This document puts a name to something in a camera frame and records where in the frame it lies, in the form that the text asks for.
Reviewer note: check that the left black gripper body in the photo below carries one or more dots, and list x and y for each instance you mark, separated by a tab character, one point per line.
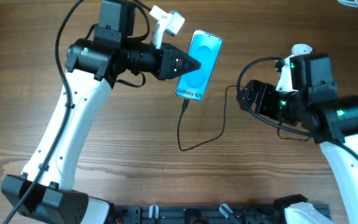
166	55

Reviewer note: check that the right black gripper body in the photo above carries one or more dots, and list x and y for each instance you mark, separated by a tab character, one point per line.
270	101

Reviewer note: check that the turquoise screen smartphone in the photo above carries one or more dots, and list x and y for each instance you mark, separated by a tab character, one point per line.
205	48

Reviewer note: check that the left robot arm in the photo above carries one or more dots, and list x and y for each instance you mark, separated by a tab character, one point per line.
127	37

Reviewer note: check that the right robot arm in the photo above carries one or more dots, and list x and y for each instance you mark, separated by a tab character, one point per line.
312	108

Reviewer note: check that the white power strip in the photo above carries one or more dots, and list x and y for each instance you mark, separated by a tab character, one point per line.
301	49

